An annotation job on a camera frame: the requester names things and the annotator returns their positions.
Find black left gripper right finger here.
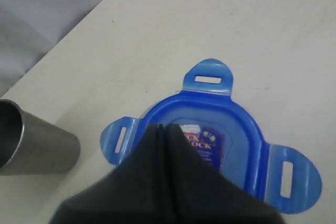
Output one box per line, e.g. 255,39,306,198
164,124,284,223

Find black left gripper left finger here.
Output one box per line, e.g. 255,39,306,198
50,124,168,223

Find blue container lid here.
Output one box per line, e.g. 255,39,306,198
100,59,322,214

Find steel cup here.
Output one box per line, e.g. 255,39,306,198
1,99,81,176

